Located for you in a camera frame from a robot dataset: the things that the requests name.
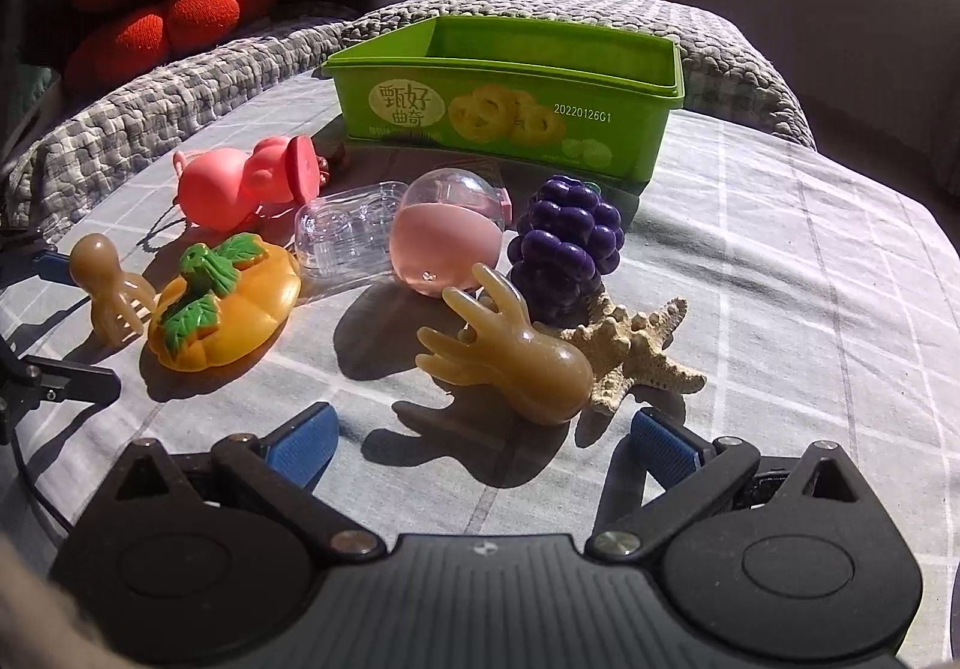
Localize tan rubber octopus toy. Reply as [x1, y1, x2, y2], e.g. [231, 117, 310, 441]
[68, 233, 156, 347]

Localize beige dried starfish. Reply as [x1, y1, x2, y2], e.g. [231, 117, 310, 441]
[555, 292, 706, 415]

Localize yellow toy pumpkin bowl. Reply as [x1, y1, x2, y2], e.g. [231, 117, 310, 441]
[148, 232, 301, 371]

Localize pink pig squeeze toy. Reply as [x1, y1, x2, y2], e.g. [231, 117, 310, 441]
[172, 136, 329, 232]

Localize clear plastic lens case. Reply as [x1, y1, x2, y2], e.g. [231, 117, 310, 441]
[293, 181, 407, 287]

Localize purple toy grapes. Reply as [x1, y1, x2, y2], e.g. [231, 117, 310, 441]
[506, 175, 625, 325]

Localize pink clear capsule ball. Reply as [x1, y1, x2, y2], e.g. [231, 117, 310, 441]
[389, 167, 512, 297]

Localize grey checked blanket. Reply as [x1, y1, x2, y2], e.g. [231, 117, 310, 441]
[3, 16, 362, 244]

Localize green plastic cookie box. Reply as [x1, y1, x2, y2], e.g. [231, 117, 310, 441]
[322, 16, 685, 185]

